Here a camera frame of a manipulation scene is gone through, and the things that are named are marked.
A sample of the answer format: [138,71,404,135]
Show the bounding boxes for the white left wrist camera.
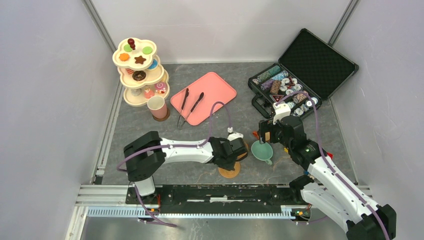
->
[227,127,244,141]

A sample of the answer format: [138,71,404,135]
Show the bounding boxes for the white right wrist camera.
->
[272,102,291,125]

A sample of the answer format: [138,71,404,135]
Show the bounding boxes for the pink mug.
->
[147,95,168,118]

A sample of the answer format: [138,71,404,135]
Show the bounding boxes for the chocolate donut toy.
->
[132,70,147,82]

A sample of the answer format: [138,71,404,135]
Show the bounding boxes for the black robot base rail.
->
[125,184,312,222]

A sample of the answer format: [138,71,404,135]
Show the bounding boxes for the pink slice cake toy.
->
[125,68,135,75]

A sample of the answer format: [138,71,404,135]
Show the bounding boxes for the black poker chip case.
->
[247,28,359,119]

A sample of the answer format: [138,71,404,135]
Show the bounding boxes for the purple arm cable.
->
[274,91,392,240]
[116,101,234,228]

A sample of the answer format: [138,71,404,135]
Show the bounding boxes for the orange flower cookie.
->
[118,53,131,62]

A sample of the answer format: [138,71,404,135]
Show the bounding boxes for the cream three-tier dessert stand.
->
[112,37,170,107]

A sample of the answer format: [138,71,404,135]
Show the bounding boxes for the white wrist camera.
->
[227,127,244,141]
[272,102,291,125]

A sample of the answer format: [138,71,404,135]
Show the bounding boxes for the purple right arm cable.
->
[274,91,392,240]

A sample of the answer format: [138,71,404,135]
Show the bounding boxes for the teal green cup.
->
[250,140,274,166]

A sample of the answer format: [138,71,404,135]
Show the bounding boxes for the pink swirl cake toy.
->
[154,81,168,94]

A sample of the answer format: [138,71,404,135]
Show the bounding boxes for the black metal food tongs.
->
[176,87,205,131]

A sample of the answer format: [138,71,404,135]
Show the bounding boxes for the dark brown round coaster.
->
[152,109,170,122]

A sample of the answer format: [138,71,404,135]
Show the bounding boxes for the green round cookie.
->
[142,46,154,55]
[123,44,133,53]

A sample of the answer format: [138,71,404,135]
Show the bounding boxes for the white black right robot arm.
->
[257,115,397,240]

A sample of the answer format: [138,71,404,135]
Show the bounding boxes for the small pink cupcake toy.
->
[143,87,155,99]

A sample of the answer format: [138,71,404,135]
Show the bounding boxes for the woven tan round coaster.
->
[218,162,241,179]

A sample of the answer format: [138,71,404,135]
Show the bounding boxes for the blue donut toy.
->
[146,59,159,71]

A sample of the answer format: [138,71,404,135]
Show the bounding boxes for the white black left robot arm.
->
[123,131,249,204]

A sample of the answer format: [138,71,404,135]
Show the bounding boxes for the pink serving tray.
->
[170,72,237,126]

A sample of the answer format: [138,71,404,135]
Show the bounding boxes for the brown star cookie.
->
[134,55,147,65]

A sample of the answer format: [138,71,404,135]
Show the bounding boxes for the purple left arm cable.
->
[116,101,234,228]

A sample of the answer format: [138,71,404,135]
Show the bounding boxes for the small orange cup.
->
[252,131,259,139]

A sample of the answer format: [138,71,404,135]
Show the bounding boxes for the white cupcake toy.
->
[130,88,142,96]

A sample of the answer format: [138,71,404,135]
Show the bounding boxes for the orange round coaster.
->
[236,141,249,162]

